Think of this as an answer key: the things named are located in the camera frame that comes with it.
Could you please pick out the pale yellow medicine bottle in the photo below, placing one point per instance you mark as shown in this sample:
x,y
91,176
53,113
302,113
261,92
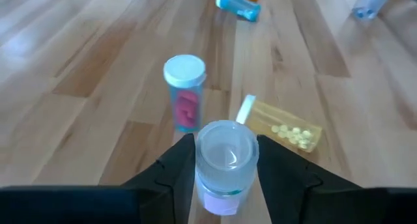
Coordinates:
x,y
280,123
371,2

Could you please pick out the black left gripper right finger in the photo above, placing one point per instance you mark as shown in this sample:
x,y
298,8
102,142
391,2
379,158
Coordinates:
x,y
293,191

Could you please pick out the blue medicine bottle clear cap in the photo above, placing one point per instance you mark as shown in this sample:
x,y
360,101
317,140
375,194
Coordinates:
x,y
224,159

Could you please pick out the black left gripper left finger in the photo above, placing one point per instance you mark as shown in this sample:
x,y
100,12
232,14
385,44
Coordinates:
x,y
163,198

